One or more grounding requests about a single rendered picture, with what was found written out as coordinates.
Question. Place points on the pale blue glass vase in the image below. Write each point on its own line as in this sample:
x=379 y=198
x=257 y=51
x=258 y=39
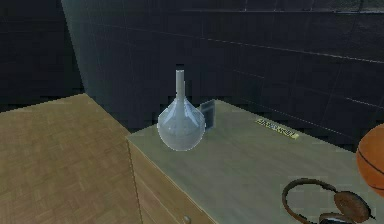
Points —
x=181 y=126

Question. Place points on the light wooden chest of drawers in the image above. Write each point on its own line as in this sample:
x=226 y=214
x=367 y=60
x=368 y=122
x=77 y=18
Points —
x=240 y=166

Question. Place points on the orange basketball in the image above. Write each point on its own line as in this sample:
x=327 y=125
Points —
x=373 y=156

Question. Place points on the brown headphones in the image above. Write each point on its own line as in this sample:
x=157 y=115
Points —
x=350 y=204

